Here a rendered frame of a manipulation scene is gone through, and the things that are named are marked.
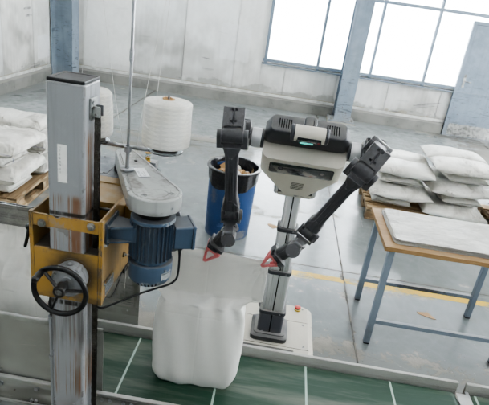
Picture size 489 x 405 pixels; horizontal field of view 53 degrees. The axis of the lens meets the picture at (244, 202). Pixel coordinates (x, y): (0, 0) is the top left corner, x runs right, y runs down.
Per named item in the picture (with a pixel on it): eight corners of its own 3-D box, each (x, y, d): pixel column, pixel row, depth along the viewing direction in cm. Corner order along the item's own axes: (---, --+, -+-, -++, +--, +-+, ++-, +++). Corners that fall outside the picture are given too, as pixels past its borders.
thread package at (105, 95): (120, 132, 177) (121, 86, 171) (105, 143, 164) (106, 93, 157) (79, 126, 178) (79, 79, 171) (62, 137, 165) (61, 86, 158)
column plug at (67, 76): (100, 79, 148) (100, 75, 147) (84, 85, 137) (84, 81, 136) (63, 73, 148) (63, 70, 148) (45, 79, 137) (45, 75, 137)
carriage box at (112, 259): (132, 259, 194) (136, 186, 182) (102, 308, 163) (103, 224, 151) (72, 249, 195) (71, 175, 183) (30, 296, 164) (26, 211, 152)
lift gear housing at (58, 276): (88, 291, 162) (89, 262, 158) (82, 300, 157) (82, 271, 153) (57, 285, 163) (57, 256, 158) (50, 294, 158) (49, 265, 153)
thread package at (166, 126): (193, 144, 177) (197, 96, 171) (184, 158, 162) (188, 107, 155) (148, 137, 178) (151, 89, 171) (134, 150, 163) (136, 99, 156)
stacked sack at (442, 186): (476, 189, 544) (480, 178, 539) (494, 204, 505) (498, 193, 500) (418, 182, 542) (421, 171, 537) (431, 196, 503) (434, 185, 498)
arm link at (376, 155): (397, 157, 165) (372, 138, 166) (369, 187, 169) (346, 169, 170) (393, 149, 208) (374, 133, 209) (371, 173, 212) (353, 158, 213)
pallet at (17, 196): (70, 168, 544) (70, 156, 538) (17, 213, 434) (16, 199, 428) (-3, 158, 544) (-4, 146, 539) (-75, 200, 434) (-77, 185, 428)
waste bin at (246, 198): (254, 222, 479) (263, 160, 454) (249, 247, 432) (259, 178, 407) (205, 215, 481) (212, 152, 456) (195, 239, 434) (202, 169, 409)
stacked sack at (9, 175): (48, 165, 481) (48, 150, 476) (15, 189, 421) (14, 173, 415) (5, 159, 482) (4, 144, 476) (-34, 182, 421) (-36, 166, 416)
